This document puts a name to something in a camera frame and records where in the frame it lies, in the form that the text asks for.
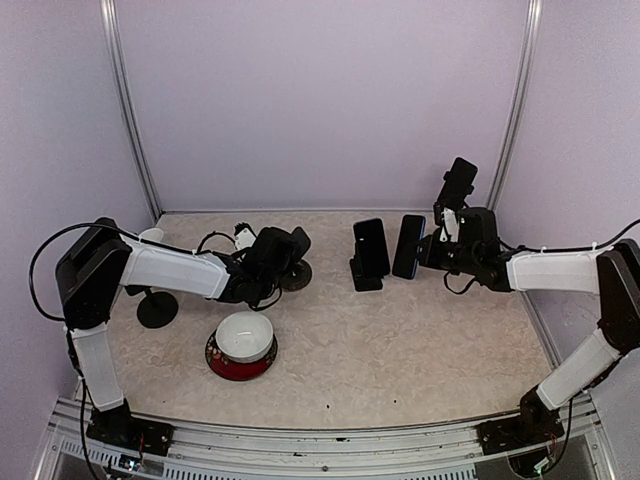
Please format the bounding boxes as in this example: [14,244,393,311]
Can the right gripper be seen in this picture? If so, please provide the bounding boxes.
[410,233,480,274]

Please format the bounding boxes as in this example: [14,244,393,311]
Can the round-base plate phone stand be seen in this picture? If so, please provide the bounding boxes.
[280,260,312,292]

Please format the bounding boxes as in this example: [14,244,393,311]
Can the blue-edged black smartphone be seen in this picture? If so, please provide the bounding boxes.
[353,218,391,278]

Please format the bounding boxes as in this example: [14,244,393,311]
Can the black folding phone stand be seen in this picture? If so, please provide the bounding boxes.
[349,242,390,292]

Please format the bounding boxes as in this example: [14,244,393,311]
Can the black pole phone stand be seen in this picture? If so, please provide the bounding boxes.
[124,285,179,329]
[437,170,475,211]

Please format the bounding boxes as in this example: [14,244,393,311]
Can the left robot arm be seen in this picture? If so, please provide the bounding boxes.
[55,217,311,445]

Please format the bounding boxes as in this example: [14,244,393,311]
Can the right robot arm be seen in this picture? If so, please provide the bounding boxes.
[408,207,639,444]

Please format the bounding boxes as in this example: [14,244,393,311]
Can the white ceramic bowl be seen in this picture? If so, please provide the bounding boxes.
[214,311,274,364]

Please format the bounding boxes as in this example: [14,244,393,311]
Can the red floral plate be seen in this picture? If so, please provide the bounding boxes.
[205,331,278,382]

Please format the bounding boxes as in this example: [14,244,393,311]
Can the light blue mug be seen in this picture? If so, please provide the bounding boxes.
[138,227,164,243]

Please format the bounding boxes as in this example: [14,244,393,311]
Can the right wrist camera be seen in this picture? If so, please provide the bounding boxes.
[434,202,459,243]

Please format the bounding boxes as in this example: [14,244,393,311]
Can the right camera cable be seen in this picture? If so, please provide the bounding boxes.
[589,217,640,251]

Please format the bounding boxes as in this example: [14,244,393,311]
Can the camera cable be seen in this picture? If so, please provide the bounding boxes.
[28,223,101,324]
[589,217,640,251]

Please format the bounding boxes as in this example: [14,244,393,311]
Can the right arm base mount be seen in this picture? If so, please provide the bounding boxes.
[476,389,565,455]

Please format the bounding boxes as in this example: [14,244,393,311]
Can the left camera cable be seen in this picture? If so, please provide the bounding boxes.
[28,223,101,324]

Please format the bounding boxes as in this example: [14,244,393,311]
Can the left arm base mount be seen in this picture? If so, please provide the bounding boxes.
[86,400,174,457]

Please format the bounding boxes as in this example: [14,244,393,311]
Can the right aluminium frame post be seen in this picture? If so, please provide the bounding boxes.
[486,0,544,210]

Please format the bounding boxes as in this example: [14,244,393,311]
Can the aluminium frame post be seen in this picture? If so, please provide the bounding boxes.
[100,0,163,222]
[486,0,544,210]

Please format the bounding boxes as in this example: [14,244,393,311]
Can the left aluminium frame post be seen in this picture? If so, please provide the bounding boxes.
[100,0,163,222]

